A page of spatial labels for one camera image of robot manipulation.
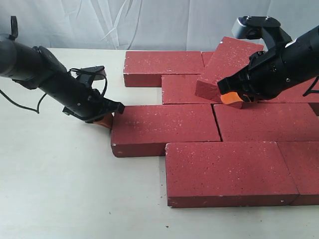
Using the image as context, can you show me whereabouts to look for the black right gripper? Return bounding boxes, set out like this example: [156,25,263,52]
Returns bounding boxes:
[217,42,319,105]

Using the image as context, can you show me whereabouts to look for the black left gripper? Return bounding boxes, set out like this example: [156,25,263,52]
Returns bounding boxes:
[39,71,125,129]

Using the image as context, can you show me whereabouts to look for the red brick moved to row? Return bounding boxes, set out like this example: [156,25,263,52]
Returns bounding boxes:
[161,75,221,105]

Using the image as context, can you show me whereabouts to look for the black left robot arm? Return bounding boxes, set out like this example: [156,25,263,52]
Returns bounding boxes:
[0,34,125,128]

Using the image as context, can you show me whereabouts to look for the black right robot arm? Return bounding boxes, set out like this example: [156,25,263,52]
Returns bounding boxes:
[217,27,319,105]

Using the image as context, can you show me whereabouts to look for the red brick middle right row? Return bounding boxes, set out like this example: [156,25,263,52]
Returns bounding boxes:
[213,103,319,142]

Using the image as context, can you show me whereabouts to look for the red brick row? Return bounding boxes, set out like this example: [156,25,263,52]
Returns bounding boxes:
[213,103,319,142]
[259,78,319,116]

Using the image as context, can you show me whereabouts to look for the red brick back right corner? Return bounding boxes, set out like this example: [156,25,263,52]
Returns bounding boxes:
[201,51,214,67]

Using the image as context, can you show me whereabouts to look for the red brick back right row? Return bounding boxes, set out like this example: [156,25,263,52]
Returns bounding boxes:
[259,78,319,116]

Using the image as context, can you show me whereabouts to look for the white backdrop curtain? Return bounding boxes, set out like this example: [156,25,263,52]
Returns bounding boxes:
[0,0,319,51]

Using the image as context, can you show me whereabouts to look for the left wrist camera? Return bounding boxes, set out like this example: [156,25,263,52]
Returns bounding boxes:
[75,66,106,87]

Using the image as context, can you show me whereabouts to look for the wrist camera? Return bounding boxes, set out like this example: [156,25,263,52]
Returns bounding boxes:
[231,15,292,50]
[75,66,106,87]

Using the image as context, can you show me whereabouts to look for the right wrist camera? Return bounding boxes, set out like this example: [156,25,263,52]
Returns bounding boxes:
[231,15,292,50]

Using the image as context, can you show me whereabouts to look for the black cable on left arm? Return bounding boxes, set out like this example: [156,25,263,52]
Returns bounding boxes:
[0,16,108,115]

